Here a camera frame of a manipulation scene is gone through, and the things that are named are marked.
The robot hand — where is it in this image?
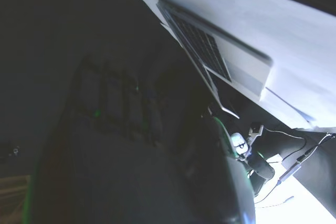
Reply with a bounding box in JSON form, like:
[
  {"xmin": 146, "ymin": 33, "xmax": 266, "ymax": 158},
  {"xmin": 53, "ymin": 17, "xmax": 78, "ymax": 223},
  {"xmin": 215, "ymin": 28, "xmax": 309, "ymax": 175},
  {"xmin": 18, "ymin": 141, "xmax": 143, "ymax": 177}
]
[{"xmin": 25, "ymin": 56, "xmax": 257, "ymax": 224}]

